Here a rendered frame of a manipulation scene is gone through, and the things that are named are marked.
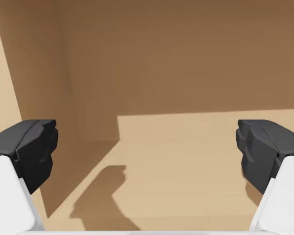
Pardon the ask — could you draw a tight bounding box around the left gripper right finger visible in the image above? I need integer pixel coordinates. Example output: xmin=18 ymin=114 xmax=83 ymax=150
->
xmin=236 ymin=119 xmax=294 ymax=232

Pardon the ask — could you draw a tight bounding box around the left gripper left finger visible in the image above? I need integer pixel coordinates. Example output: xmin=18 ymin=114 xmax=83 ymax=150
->
xmin=0 ymin=119 xmax=59 ymax=235

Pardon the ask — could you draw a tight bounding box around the pale wooden shelf unit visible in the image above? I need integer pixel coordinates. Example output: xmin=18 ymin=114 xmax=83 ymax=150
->
xmin=0 ymin=0 xmax=294 ymax=232

